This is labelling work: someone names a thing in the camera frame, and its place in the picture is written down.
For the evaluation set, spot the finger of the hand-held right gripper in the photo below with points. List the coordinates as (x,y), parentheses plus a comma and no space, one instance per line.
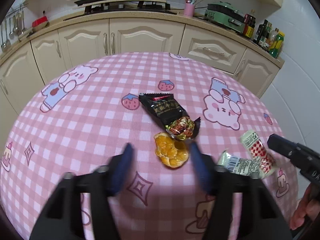
(282,146)

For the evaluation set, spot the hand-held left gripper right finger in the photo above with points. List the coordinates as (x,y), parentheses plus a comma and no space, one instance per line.
(200,167)

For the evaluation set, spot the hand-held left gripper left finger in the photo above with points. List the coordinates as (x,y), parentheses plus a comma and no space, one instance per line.
(122,167)

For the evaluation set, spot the red checkered green wrapper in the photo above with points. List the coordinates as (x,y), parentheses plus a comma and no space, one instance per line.
(257,152)

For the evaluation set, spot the person's right hand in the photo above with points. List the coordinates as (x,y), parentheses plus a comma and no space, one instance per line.
(305,210)

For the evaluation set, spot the green white barcode wrapper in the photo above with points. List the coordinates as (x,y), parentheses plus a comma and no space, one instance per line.
(240,166)

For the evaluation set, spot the pink checkered tablecloth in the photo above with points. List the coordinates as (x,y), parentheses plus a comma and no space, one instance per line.
(100,105)

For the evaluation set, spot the black snack wrapper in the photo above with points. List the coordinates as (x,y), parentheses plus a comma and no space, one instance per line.
(160,110)

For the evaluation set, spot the green yellow plastic bottle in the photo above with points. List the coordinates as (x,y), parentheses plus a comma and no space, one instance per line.
(278,45)

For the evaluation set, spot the clear orange cap bottle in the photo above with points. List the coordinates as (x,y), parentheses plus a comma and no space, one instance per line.
(273,40)

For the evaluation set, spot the dark soy sauce bottle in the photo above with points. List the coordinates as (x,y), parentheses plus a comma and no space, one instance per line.
(249,27)

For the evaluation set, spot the cream kitchen cabinet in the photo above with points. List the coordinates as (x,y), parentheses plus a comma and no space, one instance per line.
(140,37)

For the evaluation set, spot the green electric grill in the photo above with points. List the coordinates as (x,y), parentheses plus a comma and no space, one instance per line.
(223,15)

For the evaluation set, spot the pink utensil holder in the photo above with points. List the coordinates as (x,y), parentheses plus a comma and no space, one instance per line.
(189,8)

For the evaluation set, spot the black gas stove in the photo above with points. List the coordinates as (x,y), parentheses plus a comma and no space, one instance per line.
(125,6)

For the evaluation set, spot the red dish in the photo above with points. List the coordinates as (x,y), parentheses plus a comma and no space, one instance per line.
(39,22)

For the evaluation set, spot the hanging steel ladle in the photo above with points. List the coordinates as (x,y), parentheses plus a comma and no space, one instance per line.
(15,28)
(22,28)
(10,32)
(3,45)

